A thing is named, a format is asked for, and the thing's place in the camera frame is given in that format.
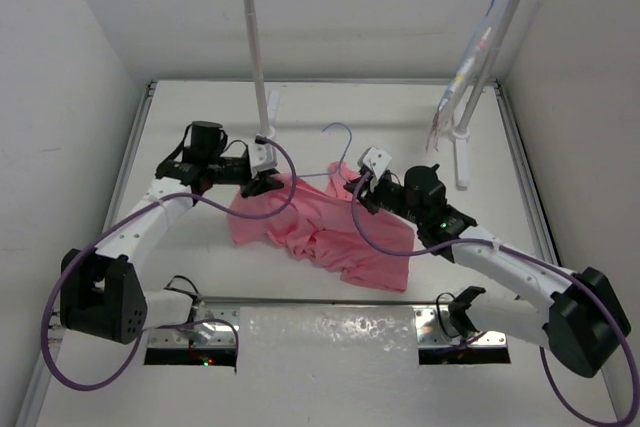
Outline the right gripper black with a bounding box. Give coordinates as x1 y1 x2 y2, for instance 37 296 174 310
346 170 425 226

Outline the pink t shirt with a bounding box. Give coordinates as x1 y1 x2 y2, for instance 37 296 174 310
227 167 415 292

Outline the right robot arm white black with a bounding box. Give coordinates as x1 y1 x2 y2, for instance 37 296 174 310
345 166 631 378

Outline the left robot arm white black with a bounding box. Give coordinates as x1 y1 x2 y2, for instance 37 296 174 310
59 121 283 344

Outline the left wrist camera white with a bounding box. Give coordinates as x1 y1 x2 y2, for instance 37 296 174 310
248 136 277 175

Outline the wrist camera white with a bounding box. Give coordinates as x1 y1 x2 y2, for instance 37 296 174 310
358 146 392 179
248 136 277 175

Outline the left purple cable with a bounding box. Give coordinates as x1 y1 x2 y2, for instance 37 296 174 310
39 133 296 392

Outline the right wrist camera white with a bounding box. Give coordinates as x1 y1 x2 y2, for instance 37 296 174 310
358 146 392 179

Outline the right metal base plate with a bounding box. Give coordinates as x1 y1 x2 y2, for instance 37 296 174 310
413 304 508 350

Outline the metal base plate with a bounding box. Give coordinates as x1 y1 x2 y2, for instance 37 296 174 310
413 304 508 350
149 306 240 349

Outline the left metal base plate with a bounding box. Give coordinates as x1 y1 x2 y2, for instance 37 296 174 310
149 306 240 349

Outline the blue wire hanger with garment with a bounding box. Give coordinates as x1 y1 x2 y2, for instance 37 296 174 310
475 0 506 52

